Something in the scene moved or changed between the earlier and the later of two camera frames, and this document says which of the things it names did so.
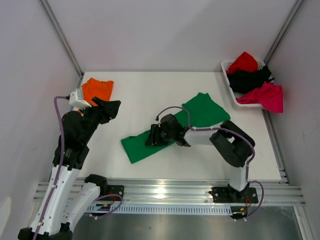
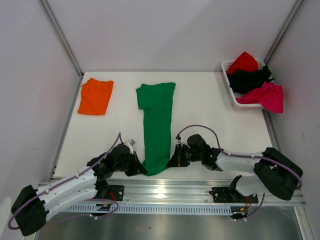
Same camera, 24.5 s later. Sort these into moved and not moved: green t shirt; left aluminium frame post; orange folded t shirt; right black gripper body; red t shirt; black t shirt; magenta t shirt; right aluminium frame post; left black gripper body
Moved: left black gripper body; green t shirt; right black gripper body
Not moved: red t shirt; left aluminium frame post; magenta t shirt; right aluminium frame post; black t shirt; orange folded t shirt
